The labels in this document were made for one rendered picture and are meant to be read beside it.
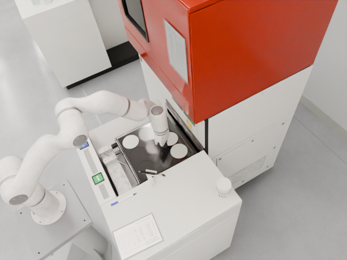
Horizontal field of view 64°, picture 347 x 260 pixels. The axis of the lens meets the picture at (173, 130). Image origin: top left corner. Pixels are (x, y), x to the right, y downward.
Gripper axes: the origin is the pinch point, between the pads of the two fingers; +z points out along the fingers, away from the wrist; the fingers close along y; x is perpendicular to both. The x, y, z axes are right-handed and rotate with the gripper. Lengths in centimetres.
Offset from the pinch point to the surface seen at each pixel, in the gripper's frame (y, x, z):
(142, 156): 10.9, -9.1, 2.1
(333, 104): -135, 95, 68
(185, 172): 13.4, 20.3, -4.5
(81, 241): 63, -36, 49
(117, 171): 24.5, -18.3, 4.0
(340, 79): -138, 90, 40
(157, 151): 4.9, -2.2, 2.1
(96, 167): 30.4, -26.7, -3.6
